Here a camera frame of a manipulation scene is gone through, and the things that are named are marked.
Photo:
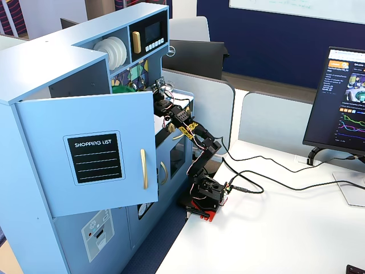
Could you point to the steel toy pot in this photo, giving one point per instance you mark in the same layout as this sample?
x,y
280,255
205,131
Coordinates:
x,y
170,85

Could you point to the monitor with lit screen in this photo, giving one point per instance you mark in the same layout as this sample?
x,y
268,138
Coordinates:
x,y
342,100

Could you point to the red arm base mount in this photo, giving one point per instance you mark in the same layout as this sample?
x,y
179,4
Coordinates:
x,y
209,216

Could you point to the whiteboard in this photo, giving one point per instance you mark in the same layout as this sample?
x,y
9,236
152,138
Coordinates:
x,y
285,7

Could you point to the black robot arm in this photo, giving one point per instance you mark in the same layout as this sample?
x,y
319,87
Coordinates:
x,y
204,161

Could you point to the pale grey chair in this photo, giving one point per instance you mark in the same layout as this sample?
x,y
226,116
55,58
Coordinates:
x,y
188,28

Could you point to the blue door with shopping list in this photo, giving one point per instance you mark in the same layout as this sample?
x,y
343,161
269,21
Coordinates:
x,y
42,128

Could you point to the blue door with ice dispenser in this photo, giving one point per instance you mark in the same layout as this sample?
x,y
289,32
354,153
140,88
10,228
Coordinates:
x,y
68,242

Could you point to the black microwave door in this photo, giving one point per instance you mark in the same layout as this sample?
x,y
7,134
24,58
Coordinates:
x,y
154,31

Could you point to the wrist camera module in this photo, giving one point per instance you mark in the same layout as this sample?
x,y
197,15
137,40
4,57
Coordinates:
x,y
160,84

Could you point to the blue oven door with window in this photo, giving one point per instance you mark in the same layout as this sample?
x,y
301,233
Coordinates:
x,y
178,134

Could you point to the gold stove knob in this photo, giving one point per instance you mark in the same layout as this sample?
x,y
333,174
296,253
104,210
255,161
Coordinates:
x,y
187,109
171,127

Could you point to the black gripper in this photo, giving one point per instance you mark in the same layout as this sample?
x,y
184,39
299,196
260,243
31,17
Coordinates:
x,y
158,100

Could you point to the green plastic cup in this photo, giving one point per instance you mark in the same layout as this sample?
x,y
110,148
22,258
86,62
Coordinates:
x,y
122,89

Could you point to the blue wooden toy kitchen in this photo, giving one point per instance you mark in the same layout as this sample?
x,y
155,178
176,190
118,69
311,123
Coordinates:
x,y
42,71

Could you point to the white toy plate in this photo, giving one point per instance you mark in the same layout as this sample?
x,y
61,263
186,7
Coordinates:
x,y
99,54
122,50
112,51

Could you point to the black Dell monitor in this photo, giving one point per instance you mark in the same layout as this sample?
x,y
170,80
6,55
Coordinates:
x,y
196,57

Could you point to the grey desk partition panel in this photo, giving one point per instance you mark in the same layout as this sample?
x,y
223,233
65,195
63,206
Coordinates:
x,y
271,122
211,114

